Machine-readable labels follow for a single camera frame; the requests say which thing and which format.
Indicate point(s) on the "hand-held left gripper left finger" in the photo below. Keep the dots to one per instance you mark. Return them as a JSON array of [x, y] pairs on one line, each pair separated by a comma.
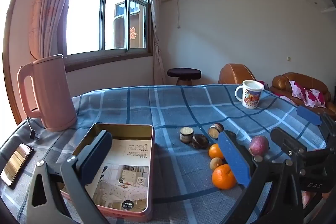
[[94, 158]]

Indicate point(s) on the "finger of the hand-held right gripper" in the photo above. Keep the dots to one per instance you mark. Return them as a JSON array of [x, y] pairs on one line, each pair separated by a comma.
[[286, 142], [308, 115]]

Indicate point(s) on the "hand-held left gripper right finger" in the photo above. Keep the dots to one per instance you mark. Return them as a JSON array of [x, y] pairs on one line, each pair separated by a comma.
[[233, 158]]

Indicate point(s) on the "small brown round fruit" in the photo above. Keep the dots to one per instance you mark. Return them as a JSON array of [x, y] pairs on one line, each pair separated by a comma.
[[215, 163]]

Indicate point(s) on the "orange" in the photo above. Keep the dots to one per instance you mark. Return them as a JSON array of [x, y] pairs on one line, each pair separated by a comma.
[[214, 151], [221, 178]]

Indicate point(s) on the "purple round fruit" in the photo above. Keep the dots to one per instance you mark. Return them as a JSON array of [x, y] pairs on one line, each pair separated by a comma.
[[258, 145]]

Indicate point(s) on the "small maroon cylindrical can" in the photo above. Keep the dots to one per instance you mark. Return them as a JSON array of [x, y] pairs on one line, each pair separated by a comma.
[[186, 134], [215, 130]]

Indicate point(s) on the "pink rectangular tin box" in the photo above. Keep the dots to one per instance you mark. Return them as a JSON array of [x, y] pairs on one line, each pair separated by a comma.
[[120, 129]]

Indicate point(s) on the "floral pillow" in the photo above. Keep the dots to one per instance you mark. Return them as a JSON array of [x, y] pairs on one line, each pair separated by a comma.
[[309, 95]]

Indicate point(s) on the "printed paper leaflet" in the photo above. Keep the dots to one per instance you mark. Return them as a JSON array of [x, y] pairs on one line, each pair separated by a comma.
[[126, 174]]

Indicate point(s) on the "brown leather sofa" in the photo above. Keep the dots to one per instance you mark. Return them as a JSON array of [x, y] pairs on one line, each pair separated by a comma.
[[281, 82]]

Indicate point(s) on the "white printed mug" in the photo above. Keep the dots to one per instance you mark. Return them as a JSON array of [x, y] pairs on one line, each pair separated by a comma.
[[252, 98]]

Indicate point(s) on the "pink electric kettle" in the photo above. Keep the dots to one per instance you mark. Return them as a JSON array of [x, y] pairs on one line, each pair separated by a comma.
[[52, 92]]

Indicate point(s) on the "black smartphone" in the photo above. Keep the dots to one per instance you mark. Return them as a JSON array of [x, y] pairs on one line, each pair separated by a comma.
[[15, 163]]

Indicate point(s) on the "blue plaid tablecloth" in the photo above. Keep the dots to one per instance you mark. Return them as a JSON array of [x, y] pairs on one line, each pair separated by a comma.
[[170, 108]]

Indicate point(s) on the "dark round stool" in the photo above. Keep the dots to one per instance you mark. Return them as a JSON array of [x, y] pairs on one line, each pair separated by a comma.
[[183, 73]]

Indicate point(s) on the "sliding glass window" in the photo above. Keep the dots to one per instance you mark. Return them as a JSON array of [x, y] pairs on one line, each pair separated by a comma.
[[86, 16]]

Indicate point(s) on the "beige curtain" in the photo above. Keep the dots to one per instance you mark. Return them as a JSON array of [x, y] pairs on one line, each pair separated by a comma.
[[157, 29]]

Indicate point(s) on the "white air conditioner pipe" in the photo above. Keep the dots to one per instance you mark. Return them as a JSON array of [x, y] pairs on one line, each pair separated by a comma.
[[178, 14]]

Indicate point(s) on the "pink curtain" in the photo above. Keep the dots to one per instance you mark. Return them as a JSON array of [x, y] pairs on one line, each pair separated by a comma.
[[50, 3]]

